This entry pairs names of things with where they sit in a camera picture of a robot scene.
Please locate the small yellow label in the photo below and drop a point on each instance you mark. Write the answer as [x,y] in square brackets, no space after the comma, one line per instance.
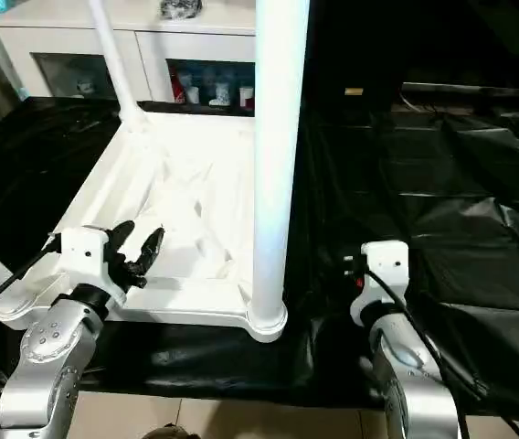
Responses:
[354,91]

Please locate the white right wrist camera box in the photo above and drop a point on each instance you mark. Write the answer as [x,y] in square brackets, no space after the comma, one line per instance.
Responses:
[383,274]

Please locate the white plastic table top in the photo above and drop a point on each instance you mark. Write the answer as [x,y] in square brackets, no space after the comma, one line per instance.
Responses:
[177,192]

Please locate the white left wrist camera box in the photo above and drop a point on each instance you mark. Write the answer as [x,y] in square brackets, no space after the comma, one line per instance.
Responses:
[81,256]

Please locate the black work mat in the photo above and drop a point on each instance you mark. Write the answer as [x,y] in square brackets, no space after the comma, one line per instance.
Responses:
[424,229]

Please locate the grey crumpled bundle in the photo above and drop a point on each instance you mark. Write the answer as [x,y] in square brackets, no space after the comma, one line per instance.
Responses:
[180,8]

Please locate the black flat device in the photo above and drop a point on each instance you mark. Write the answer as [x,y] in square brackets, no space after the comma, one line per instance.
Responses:
[479,91]

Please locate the light blue plastic strip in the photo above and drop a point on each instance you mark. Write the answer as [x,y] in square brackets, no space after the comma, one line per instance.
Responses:
[8,55]

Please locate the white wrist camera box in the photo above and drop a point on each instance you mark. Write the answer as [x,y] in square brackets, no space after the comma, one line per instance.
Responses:
[383,274]
[81,256]

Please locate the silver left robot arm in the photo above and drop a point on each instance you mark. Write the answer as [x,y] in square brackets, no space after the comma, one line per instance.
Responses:
[49,357]

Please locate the white glass-door cabinet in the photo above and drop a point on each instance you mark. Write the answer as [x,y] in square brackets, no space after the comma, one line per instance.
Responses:
[122,41]

